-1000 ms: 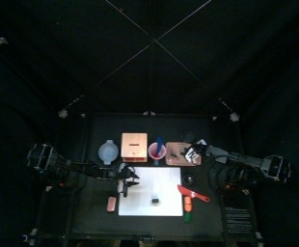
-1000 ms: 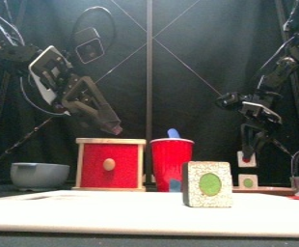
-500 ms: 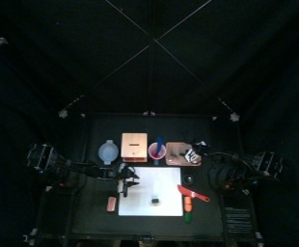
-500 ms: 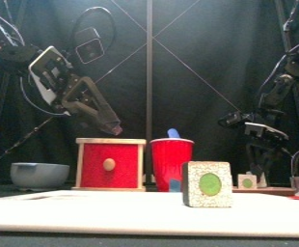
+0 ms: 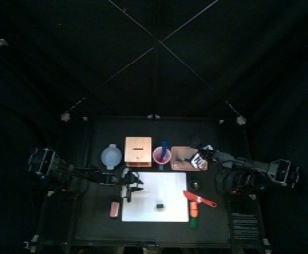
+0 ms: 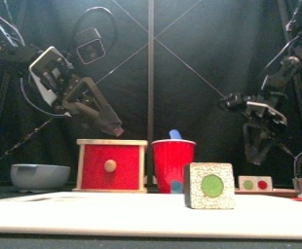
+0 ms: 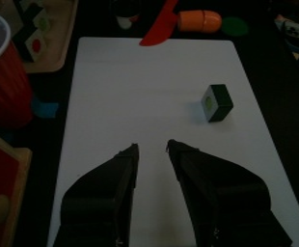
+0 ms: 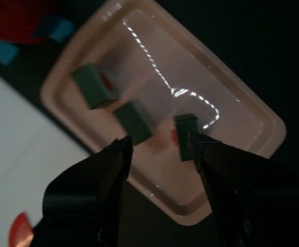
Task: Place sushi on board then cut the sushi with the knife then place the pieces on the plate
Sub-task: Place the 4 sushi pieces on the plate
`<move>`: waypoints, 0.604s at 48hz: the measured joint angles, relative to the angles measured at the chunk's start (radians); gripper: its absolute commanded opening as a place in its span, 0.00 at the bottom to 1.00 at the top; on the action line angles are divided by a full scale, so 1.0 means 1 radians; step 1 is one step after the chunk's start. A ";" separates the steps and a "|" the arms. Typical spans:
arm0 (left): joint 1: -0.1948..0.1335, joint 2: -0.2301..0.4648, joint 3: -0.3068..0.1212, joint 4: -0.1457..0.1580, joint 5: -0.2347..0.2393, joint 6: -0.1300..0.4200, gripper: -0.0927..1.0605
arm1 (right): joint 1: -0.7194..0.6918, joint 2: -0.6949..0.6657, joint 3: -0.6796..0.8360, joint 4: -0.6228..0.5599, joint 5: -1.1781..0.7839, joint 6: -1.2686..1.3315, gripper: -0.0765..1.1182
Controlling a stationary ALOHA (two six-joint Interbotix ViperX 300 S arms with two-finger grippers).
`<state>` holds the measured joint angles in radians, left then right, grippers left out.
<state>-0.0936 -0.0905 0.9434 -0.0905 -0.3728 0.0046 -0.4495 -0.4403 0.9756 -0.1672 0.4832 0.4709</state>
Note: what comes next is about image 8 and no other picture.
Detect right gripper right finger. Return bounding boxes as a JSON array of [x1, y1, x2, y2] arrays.
[[185, 130, 299, 247]]

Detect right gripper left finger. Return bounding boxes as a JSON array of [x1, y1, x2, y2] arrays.
[[28, 134, 133, 247]]

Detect red toy knife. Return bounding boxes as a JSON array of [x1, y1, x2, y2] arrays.
[[8, 211, 34, 247]]

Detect white cutting board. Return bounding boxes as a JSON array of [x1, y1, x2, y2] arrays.
[[0, 64, 93, 247]]

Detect small green-centre sushi piece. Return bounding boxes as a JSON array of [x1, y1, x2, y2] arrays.
[[113, 99, 156, 146]]

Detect small red-centre sushi piece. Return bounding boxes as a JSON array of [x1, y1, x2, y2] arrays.
[[170, 113, 201, 162], [72, 63, 120, 110]]

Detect pink rectangular plate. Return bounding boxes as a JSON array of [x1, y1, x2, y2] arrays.
[[40, 0, 286, 227]]

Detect blue toy block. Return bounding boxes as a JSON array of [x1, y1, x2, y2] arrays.
[[33, 14, 76, 43], [0, 41, 20, 66]]

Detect red plastic cup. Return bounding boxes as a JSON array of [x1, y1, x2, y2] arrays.
[[0, 0, 54, 44]]

